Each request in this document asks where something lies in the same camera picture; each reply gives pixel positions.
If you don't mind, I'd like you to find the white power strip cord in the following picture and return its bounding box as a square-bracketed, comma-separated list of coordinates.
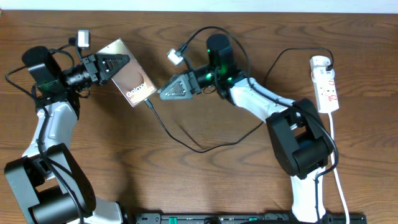
[327, 112, 351, 224]

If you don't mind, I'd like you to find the white USB charger adapter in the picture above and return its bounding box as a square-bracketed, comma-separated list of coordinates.
[310, 55, 335, 83]

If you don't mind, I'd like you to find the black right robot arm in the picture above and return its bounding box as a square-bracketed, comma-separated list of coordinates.
[158, 34, 336, 223]

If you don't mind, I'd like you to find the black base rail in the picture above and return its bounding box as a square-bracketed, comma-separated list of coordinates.
[133, 211, 368, 224]

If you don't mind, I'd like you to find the black USB charging cable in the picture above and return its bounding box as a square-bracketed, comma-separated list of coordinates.
[144, 47, 335, 154]

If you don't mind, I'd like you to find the white power strip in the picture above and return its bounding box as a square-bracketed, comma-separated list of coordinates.
[313, 79, 340, 113]

